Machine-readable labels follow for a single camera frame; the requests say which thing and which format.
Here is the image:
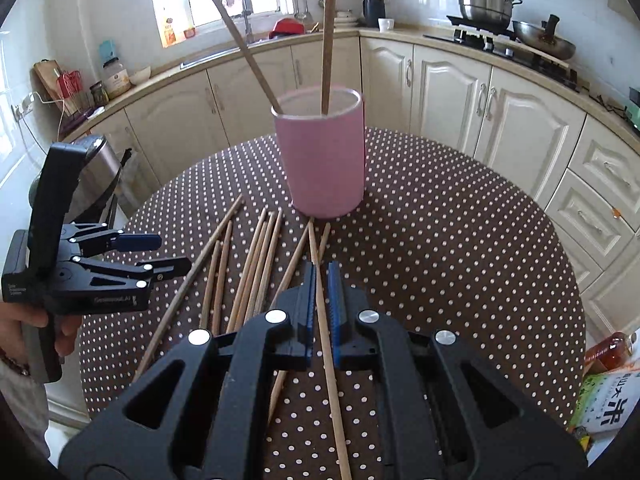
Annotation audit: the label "beige kitchen countertop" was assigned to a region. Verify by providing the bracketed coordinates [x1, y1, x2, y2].
[57, 27, 640, 141]

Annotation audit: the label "white wall socket with charger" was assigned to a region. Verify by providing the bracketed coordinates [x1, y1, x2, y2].
[11, 92, 38, 121]

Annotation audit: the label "cooking oil bottle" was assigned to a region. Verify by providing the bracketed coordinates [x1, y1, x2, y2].
[582, 331, 640, 373]

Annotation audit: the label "cream base cabinets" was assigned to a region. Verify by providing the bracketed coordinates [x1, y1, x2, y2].
[60, 35, 640, 346]

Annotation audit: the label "white charger cable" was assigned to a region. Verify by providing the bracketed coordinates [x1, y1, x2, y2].
[30, 92, 68, 141]

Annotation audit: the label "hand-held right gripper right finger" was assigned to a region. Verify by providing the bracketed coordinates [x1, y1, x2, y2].
[326, 261, 587, 480]

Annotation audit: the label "pink cup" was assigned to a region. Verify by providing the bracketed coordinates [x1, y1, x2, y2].
[271, 87, 367, 219]

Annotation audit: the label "steel wok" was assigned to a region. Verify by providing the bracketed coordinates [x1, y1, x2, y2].
[512, 14, 577, 61]

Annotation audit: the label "black electric kettle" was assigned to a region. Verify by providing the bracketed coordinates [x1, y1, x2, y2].
[362, 0, 387, 28]

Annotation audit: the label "dark bead bracelet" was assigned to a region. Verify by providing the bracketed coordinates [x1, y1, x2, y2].
[0, 347, 31, 376]

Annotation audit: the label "white green rice bag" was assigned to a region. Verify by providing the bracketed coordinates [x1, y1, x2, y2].
[567, 360, 633, 441]

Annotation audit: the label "steel steamer pot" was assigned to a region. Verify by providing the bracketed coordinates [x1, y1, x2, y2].
[450, 0, 523, 31]

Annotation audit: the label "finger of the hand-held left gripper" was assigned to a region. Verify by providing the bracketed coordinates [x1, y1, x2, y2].
[56, 255, 193, 294]
[61, 220, 162, 257]

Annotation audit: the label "person's left hand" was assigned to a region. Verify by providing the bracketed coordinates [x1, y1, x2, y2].
[0, 301, 83, 361]

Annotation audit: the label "red kitchen tool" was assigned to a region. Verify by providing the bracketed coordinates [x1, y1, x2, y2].
[56, 70, 83, 113]

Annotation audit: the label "person's left forearm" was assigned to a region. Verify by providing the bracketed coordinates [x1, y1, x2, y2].
[0, 355, 51, 461]

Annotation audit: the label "bunch of wooden chopsticks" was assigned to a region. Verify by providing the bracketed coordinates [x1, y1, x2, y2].
[131, 195, 333, 426]

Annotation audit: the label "steel sink faucet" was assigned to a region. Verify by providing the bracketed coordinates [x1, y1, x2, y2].
[220, 0, 256, 45]

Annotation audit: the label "black cooktop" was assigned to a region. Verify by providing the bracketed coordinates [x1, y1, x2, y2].
[422, 15, 583, 93]

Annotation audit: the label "purple plastic item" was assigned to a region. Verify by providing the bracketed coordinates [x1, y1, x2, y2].
[60, 107, 106, 133]

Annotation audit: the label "wooden cutting board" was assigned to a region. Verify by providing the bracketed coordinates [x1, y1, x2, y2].
[33, 59, 68, 106]

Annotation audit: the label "red plastic basin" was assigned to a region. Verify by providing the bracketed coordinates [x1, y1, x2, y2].
[269, 17, 304, 40]

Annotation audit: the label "long wooden chopstick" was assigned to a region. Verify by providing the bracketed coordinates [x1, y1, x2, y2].
[320, 0, 338, 117]
[307, 219, 353, 480]
[198, 0, 286, 115]

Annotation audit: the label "silver metal appliance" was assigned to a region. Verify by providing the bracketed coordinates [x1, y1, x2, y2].
[65, 137, 123, 223]

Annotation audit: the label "brown polka dot tablecloth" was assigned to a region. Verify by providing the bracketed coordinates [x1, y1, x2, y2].
[79, 127, 587, 480]

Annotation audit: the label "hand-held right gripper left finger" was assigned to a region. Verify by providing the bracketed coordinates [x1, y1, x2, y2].
[60, 262, 317, 480]

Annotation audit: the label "steel kitchen sink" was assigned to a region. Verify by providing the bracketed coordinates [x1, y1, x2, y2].
[180, 42, 251, 68]

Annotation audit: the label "large glass jar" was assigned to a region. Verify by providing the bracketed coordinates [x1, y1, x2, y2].
[101, 57, 132, 100]

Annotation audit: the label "orange bottle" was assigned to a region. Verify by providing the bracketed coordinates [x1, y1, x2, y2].
[161, 7, 178, 48]

